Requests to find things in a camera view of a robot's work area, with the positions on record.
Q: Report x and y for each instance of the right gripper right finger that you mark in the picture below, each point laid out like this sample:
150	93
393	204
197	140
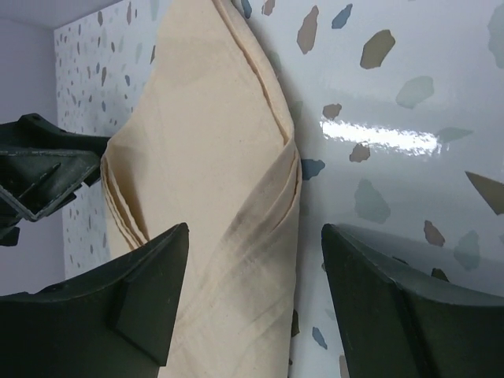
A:
396	321

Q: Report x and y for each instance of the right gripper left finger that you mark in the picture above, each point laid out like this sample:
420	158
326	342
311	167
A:
115	320

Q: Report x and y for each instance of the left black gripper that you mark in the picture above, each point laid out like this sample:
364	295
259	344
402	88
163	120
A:
36	183

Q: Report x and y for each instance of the beige cloth mat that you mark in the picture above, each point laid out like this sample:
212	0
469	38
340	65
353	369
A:
211	144

